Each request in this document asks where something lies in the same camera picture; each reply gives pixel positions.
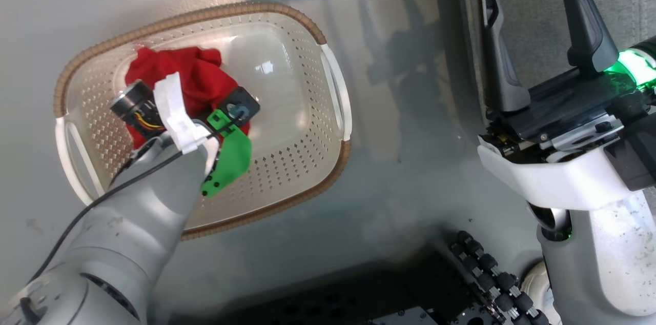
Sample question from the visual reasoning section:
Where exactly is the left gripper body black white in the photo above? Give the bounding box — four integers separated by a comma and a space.
110, 73, 221, 162

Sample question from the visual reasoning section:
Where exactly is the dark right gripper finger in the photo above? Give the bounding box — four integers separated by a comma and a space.
547, 0, 620, 75
477, 0, 531, 113

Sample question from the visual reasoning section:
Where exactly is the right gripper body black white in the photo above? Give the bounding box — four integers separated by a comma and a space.
479, 38, 656, 165

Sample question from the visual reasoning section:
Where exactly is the red garment with white stripes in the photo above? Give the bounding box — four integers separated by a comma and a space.
125, 47, 252, 150

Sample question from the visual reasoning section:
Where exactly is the grey fabric sofa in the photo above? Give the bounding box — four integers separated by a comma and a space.
453, 0, 656, 113

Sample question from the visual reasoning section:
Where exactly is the white laundry basket brown rim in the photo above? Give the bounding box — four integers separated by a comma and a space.
53, 2, 353, 241

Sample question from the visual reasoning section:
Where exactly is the black roller omni wheel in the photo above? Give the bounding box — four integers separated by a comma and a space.
449, 230, 555, 325

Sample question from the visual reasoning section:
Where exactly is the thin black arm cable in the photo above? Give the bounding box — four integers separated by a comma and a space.
27, 110, 248, 286

